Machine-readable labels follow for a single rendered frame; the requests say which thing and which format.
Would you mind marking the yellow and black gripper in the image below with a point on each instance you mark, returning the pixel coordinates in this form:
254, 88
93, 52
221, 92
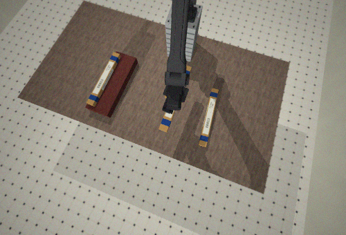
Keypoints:
185, 92

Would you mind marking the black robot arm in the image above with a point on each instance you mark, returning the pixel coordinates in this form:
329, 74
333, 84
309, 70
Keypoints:
183, 11

